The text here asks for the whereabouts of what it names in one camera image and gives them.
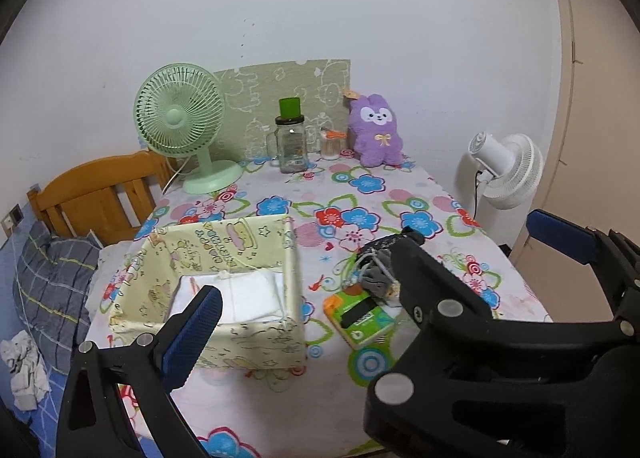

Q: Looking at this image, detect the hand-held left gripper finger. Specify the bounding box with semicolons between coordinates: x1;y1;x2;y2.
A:
56;285;224;458

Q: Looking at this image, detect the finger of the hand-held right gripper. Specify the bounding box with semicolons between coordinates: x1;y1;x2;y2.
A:
365;228;640;458
526;210;640;329

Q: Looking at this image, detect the yellow printed fabric storage box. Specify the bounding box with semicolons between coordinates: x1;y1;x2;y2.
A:
109;214;307;371

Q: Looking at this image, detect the green and orange tissue pack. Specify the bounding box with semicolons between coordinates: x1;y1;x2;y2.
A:
322;288;401;351

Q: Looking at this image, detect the grey velvet drawstring pouch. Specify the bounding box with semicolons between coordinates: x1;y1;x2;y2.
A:
356;253;402;299

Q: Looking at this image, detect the black shiny bundle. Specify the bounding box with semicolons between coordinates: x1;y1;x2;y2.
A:
357;233;416;259

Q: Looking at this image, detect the white plastic packet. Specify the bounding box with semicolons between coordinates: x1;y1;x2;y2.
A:
167;270;286;325

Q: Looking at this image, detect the white fan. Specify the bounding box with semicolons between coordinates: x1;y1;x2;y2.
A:
467;132;544;211

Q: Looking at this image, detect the beige door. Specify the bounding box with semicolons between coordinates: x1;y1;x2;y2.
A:
511;0;640;289

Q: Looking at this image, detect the grey plaid pillow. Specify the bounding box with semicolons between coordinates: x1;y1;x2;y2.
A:
14;220;103;374

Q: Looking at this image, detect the floral tablecloth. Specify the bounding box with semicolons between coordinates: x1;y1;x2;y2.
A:
85;150;553;458

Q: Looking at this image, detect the wooden headboard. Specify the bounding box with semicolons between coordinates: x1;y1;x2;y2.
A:
27;150;176;246

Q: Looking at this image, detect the crumpled white cloth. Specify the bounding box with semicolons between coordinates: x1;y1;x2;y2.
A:
0;330;51;411

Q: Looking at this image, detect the blue bed sheet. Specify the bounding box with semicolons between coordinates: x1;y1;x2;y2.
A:
0;233;68;458

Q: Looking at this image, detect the purple plush bunny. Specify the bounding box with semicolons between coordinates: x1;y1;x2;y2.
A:
344;90;407;169

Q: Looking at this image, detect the glass jar with green lid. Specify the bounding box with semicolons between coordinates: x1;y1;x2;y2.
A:
269;98;308;173

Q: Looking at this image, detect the green desk fan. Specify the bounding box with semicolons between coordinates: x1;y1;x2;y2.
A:
133;62;244;195

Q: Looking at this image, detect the cotton swab container orange lid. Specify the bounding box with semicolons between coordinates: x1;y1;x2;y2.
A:
320;130;346;160

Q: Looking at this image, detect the black fan cable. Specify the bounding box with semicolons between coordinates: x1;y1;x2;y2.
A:
471;169;485;219

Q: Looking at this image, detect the white fan cable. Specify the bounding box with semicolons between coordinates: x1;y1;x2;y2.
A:
162;158;193;195

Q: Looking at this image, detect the wall switch plate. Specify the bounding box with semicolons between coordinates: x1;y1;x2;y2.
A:
2;204;24;235

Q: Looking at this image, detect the green patterned wall sheet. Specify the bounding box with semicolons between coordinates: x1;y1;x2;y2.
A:
214;59;352;161

